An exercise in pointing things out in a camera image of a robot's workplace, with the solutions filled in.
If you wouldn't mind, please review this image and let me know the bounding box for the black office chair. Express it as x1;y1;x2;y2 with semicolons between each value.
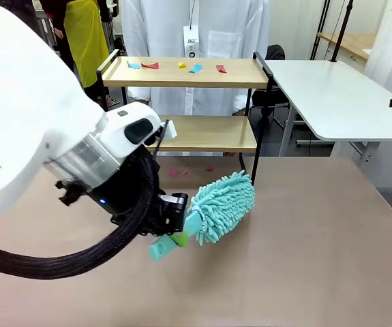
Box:
250;44;316;147

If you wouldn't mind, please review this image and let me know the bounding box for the person in white lab coat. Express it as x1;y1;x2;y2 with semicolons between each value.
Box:
119;0;271;116

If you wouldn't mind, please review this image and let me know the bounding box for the white background desk frame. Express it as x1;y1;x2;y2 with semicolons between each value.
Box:
37;13;60;55

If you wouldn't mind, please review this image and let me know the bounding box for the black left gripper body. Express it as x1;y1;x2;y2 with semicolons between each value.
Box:
108;192;170;238

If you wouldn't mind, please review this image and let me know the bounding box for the person in yellow apron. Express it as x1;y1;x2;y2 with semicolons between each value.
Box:
44;0;111;103

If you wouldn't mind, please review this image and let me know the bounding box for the white side table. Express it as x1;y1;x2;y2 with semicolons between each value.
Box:
262;59;392;168

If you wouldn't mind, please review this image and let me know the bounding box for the white name badge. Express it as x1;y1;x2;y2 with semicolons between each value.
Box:
183;25;200;59

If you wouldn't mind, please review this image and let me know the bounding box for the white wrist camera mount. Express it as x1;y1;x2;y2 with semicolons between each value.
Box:
161;119;178;139

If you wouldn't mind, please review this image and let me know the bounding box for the wooden background desk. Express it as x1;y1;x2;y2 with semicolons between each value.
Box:
316;31;377;62

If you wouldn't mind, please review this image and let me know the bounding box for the black stand pole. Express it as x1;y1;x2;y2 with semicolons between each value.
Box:
330;0;355;63

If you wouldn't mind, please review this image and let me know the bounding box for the teal microfiber duster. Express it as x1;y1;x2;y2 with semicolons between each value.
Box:
149;170;256;262

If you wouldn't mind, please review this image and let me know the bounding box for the black tripod stand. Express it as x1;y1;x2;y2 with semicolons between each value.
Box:
310;0;331;61

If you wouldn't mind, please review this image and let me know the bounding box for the two-tier wooden shelf black frame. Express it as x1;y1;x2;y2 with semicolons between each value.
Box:
96;49;275;187

